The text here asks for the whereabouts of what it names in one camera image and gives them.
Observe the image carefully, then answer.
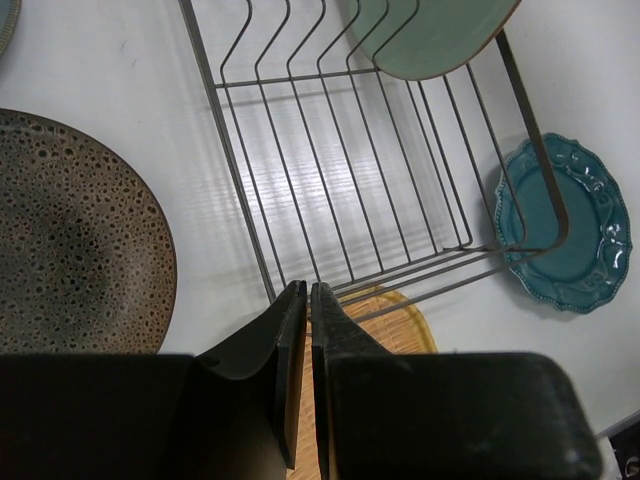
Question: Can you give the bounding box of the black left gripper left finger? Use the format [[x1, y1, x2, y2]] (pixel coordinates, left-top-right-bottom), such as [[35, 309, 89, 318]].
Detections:
[[196, 280, 307, 469]]

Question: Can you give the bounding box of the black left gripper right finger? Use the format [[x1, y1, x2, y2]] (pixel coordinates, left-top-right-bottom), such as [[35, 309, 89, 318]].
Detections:
[[311, 283, 392, 478]]

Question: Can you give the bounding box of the square woven bamboo tray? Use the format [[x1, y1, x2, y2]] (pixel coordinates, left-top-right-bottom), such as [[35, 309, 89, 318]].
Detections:
[[337, 285, 438, 354]]

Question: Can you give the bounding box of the brown speckled plate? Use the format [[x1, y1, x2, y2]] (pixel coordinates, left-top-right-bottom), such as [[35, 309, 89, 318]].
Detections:
[[1, 109, 177, 354]]

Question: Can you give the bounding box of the teal scalloped plate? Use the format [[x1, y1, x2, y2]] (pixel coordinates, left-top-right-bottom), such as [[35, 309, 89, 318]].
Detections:
[[494, 133, 632, 314]]

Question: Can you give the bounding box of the mint green flower plate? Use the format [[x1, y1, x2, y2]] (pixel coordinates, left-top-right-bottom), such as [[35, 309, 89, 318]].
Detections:
[[347, 0, 520, 81]]

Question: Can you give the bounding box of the grey-blue round plate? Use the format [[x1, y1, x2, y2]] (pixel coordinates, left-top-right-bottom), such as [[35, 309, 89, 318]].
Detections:
[[0, 0, 22, 55]]

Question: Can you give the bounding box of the grey wire dish rack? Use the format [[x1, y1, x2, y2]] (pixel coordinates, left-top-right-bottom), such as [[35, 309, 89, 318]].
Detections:
[[180, 1, 546, 304]]

